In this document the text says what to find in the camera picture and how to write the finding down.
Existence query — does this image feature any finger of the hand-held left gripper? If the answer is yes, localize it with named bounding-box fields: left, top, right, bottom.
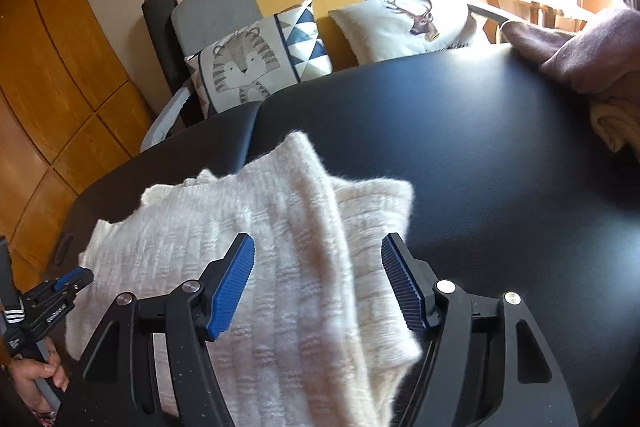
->
left=52, top=269, right=95, bottom=284
left=50, top=282, right=83, bottom=305

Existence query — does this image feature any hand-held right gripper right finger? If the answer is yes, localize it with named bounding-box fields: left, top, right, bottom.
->
left=381, top=233, right=576, bottom=427

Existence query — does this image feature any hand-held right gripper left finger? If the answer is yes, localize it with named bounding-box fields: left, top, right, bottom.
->
left=62, top=233, right=257, bottom=427

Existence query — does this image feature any white knit sweater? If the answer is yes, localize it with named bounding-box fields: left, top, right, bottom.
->
left=65, top=131, right=426, bottom=427

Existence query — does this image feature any person's left hand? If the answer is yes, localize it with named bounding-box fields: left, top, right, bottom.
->
left=0, top=349, right=71, bottom=413

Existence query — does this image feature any wooden wardrobe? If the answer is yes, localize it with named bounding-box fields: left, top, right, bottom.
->
left=0, top=0, right=156, bottom=288

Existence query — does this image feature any tiger print cushion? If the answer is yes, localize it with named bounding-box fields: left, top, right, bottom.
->
left=184, top=0, right=335, bottom=118

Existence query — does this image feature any black rolled mat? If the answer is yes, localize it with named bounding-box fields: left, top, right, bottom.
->
left=141, top=0, right=193, bottom=128

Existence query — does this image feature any deer print cushion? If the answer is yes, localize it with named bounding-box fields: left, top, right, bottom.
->
left=327, top=0, right=478, bottom=65

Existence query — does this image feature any beige cloth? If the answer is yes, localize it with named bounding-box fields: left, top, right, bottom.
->
left=589, top=79, right=640, bottom=154

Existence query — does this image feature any wooden desk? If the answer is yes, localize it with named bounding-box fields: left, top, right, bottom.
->
left=480, top=0, right=606, bottom=42

